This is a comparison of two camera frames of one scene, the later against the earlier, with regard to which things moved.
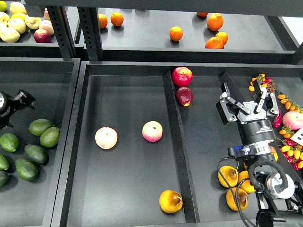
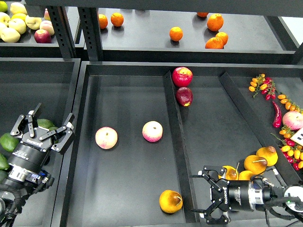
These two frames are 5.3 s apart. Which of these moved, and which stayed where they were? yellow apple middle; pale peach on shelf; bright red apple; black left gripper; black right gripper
Moved: black right gripper; black left gripper
Stayed: yellow apple middle; bright red apple; pale peach on shelf
